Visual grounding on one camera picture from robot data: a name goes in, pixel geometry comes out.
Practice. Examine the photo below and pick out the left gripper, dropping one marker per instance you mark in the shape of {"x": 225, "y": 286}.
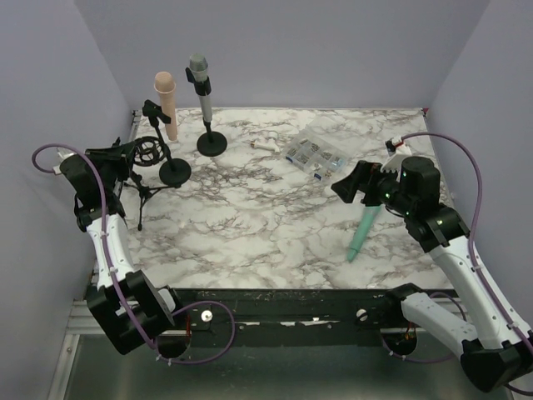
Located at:
{"x": 110, "y": 153}

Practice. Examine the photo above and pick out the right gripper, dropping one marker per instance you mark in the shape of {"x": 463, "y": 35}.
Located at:
{"x": 365, "y": 177}

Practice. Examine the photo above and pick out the black shock mount tripod stand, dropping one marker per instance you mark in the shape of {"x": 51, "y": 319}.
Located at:
{"x": 142, "y": 152}

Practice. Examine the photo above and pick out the mint green microphone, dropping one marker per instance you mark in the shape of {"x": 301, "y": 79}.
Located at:
{"x": 359, "y": 237}

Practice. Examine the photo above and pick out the black clip microphone stand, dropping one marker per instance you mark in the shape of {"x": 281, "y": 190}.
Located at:
{"x": 174, "y": 172}

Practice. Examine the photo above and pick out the peach pink microphone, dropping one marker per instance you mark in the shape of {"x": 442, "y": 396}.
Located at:
{"x": 165, "y": 86}

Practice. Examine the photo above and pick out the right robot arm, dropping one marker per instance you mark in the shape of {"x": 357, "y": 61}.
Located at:
{"x": 495, "y": 346}

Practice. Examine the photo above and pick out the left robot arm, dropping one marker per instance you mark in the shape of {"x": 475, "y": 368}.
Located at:
{"x": 128, "y": 308}

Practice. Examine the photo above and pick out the black round base stand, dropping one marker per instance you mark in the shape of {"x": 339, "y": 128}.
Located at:
{"x": 211, "y": 143}

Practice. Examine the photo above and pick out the grey silver microphone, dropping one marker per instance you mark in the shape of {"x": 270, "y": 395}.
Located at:
{"x": 197, "y": 74}

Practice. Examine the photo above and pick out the clear screw organizer box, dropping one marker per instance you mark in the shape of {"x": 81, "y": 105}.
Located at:
{"x": 310, "y": 152}

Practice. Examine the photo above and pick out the white plastic faucet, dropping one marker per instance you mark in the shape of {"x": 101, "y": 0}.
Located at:
{"x": 268, "y": 144}

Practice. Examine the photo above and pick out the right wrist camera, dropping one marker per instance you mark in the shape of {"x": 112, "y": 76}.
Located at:
{"x": 397, "y": 152}

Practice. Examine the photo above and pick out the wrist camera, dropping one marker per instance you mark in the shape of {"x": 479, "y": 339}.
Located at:
{"x": 62, "y": 160}
{"x": 397, "y": 152}

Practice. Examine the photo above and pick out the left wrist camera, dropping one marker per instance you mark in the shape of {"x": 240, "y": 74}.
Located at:
{"x": 62, "y": 160}

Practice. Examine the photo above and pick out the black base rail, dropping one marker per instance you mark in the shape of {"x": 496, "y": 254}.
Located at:
{"x": 365, "y": 308}

